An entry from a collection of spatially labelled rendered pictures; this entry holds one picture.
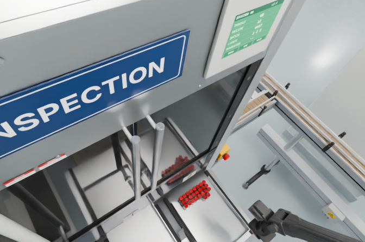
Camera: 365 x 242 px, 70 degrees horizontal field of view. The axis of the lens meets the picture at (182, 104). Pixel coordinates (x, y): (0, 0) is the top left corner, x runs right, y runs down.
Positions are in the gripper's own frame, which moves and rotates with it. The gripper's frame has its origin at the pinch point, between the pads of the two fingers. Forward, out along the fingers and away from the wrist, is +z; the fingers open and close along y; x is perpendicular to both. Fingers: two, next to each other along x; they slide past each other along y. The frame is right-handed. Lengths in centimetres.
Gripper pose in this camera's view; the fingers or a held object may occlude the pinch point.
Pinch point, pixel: (255, 232)
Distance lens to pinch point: 133.7
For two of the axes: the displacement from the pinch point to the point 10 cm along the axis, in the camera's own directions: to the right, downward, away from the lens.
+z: -1.3, 5.6, 8.2
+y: -5.8, -7.1, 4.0
